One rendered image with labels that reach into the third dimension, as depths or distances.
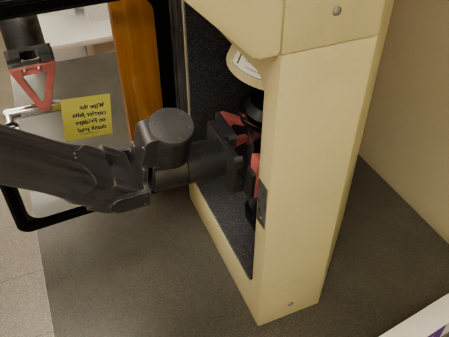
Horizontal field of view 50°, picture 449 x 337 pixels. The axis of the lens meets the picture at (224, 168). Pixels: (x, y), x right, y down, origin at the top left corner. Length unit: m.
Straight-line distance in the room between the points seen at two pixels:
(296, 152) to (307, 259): 0.22
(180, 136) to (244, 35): 0.20
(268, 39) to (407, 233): 0.61
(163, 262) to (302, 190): 0.36
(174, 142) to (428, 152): 0.56
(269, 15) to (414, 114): 0.61
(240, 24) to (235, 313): 0.51
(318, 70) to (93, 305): 0.54
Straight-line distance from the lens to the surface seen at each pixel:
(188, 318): 0.81
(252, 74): 0.59
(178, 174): 0.65
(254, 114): 0.67
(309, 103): 0.51
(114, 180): 0.61
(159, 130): 0.59
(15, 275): 2.20
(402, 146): 1.05
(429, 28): 0.94
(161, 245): 0.90
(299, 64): 0.48
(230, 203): 0.86
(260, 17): 0.43
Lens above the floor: 1.62
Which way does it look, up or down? 41 degrees down
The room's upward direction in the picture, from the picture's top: straight up
